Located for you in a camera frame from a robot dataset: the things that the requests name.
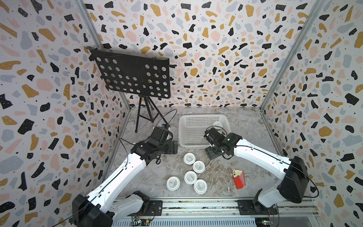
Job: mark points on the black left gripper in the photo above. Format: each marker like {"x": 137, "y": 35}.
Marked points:
{"x": 173, "y": 147}

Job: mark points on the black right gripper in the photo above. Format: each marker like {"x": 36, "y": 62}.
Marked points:
{"x": 208, "y": 153}

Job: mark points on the white lid yogurt cup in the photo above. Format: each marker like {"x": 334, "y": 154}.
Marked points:
{"x": 190, "y": 177}
{"x": 189, "y": 159}
{"x": 200, "y": 186}
{"x": 198, "y": 167}
{"x": 218, "y": 126}
{"x": 173, "y": 183}

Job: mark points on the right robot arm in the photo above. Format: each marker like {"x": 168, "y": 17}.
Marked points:
{"x": 291, "y": 172}

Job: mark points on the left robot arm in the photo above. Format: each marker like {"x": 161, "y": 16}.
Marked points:
{"x": 99, "y": 208}

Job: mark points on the white plastic basket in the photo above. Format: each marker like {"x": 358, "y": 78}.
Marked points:
{"x": 192, "y": 129}

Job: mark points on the playing card box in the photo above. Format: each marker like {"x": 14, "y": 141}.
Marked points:
{"x": 237, "y": 172}

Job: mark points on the black perforated music stand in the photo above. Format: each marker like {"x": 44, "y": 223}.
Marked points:
{"x": 142, "y": 76}

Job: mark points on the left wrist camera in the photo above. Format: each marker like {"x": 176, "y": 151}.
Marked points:
{"x": 170, "y": 135}

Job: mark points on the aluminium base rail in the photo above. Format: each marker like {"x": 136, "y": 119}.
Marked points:
{"x": 222, "y": 212}

